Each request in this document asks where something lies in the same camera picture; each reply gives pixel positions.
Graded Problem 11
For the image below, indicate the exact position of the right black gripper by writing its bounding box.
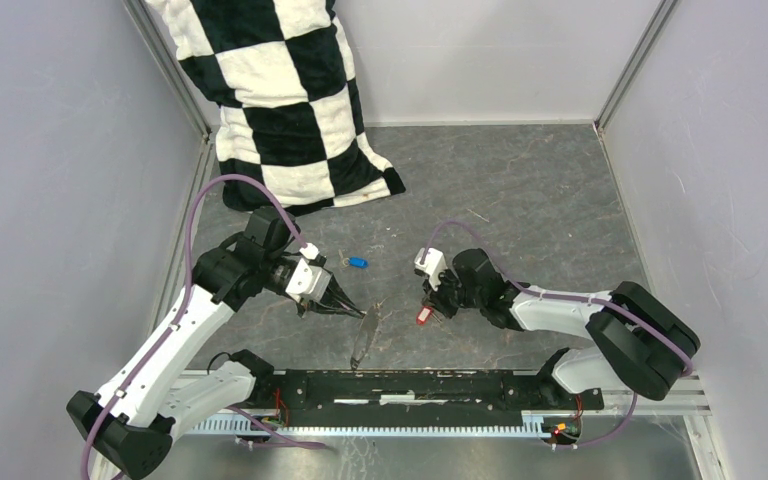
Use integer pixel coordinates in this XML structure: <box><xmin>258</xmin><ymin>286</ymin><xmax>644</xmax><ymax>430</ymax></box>
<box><xmin>422</xmin><ymin>266</ymin><xmax>484</xmax><ymax>319</ymax></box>

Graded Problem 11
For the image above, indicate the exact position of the key with red tag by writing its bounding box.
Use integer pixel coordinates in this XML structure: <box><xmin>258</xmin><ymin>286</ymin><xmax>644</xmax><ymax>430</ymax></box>
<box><xmin>416</xmin><ymin>305</ymin><xmax>442</xmax><ymax>326</ymax></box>

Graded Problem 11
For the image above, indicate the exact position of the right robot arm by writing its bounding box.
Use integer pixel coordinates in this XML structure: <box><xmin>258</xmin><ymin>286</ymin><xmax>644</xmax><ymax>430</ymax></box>
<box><xmin>414</xmin><ymin>248</ymin><xmax>701</xmax><ymax>408</ymax></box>

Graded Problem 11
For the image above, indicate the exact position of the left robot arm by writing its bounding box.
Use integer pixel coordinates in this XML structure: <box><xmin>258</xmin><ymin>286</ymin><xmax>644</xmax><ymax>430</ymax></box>
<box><xmin>67</xmin><ymin>207</ymin><xmax>365</xmax><ymax>479</ymax></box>

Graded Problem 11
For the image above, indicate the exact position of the key with blue tag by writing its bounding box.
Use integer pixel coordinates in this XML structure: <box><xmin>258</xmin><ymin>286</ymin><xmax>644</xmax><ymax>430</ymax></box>
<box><xmin>338</xmin><ymin>250</ymin><xmax>369</xmax><ymax>269</ymax></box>

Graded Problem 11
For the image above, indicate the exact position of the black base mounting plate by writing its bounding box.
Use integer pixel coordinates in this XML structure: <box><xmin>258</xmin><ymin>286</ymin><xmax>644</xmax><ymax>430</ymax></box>
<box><xmin>233</xmin><ymin>370</ymin><xmax>605</xmax><ymax>428</ymax></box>

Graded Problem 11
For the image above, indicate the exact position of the black white checkered blanket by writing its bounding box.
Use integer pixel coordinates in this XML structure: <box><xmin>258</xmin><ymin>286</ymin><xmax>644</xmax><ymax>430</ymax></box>
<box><xmin>152</xmin><ymin>1</ymin><xmax>406</xmax><ymax>215</ymax></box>

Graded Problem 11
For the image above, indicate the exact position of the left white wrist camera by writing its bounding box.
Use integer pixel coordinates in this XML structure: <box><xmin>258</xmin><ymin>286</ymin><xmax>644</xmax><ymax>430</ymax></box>
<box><xmin>283</xmin><ymin>243</ymin><xmax>332</xmax><ymax>302</ymax></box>

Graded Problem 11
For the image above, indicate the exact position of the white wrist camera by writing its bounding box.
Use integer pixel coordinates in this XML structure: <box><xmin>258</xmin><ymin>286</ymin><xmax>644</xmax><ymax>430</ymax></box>
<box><xmin>283</xmin><ymin>243</ymin><xmax>332</xmax><ymax>302</ymax></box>
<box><xmin>414</xmin><ymin>247</ymin><xmax>448</xmax><ymax>291</ymax></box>

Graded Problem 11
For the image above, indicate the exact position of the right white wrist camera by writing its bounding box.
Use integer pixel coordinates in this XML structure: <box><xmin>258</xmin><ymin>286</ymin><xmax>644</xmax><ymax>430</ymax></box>
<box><xmin>414</xmin><ymin>247</ymin><xmax>448</xmax><ymax>291</ymax></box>

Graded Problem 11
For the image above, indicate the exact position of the white slotted cable duct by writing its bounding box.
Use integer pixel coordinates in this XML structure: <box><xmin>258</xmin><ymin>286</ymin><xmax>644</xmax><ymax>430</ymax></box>
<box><xmin>189</xmin><ymin>412</ymin><xmax>550</xmax><ymax>440</ymax></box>

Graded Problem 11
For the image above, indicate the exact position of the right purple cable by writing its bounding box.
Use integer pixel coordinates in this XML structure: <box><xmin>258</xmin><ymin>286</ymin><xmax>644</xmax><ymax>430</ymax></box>
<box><xmin>420</xmin><ymin>220</ymin><xmax>695</xmax><ymax>450</ymax></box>

